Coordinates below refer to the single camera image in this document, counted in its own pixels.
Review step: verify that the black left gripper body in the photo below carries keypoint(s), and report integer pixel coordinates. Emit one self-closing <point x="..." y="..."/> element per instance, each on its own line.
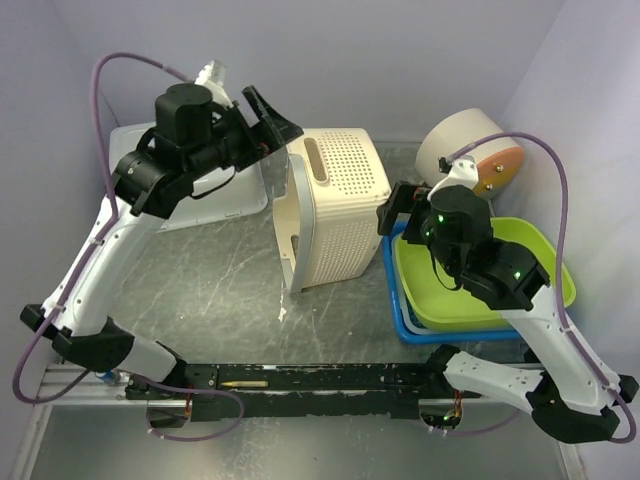
<point x="243" y="144"/>

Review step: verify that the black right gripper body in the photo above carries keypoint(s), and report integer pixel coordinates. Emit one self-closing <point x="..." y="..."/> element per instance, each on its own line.
<point x="419" y="227"/>

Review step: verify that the white translucent plastic bin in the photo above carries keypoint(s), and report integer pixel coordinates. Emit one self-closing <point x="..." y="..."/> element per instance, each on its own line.
<point x="245" y="195"/>

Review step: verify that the cream perforated basket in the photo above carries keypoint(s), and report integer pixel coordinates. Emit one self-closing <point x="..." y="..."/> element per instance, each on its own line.
<point x="325" y="223"/>

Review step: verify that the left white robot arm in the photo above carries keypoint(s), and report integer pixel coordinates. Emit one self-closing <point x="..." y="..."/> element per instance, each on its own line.
<point x="193" y="135"/>

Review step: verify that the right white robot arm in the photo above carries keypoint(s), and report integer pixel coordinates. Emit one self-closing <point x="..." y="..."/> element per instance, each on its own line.
<point x="574" y="398"/>

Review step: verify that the green plastic tub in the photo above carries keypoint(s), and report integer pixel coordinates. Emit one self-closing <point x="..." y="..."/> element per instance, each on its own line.
<point x="428" y="289"/>

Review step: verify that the cream cylindrical bucket orange rim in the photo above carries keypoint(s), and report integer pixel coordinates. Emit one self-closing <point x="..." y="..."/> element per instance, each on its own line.
<point x="498" y="161"/>

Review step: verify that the blue plastic tub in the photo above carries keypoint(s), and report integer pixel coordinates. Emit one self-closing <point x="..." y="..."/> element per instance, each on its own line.
<point x="396" y="291"/>

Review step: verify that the brass pencil-like rod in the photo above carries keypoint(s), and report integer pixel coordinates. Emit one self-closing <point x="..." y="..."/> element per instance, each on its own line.
<point x="251" y="384"/>

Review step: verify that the blue capacitor cylinder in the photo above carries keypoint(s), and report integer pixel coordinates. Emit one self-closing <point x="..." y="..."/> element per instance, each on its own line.
<point x="110" y="378"/>

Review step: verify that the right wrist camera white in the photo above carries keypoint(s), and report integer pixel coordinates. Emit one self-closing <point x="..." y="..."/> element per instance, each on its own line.
<point x="458" y="172"/>

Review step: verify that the aluminium rail frame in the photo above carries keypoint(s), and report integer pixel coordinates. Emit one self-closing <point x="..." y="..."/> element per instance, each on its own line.
<point x="91" y="431"/>

